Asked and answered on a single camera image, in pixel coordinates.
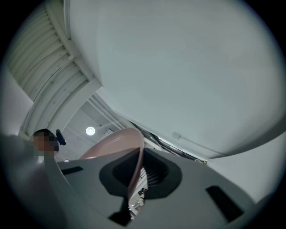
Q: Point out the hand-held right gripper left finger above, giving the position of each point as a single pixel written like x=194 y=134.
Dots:
x=93 y=183

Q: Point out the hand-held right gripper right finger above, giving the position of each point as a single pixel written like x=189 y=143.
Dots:
x=196 y=190

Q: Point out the big pink plate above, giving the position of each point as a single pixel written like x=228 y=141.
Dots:
x=111 y=145

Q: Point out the round ceiling lamp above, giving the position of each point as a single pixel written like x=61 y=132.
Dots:
x=90 y=130

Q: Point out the person's head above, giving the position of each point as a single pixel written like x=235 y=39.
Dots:
x=43 y=143

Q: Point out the black head camera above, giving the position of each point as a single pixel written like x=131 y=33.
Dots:
x=61 y=137

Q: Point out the white wall junction box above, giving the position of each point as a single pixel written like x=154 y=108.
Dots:
x=176 y=136

